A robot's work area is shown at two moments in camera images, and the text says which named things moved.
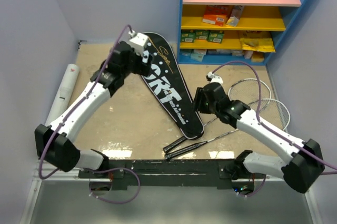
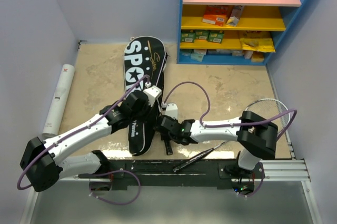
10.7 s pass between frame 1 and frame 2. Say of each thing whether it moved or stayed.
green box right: stayed
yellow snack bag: stayed
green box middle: stayed
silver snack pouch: stayed
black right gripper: moved
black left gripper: moved
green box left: stayed
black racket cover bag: moved
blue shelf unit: stayed
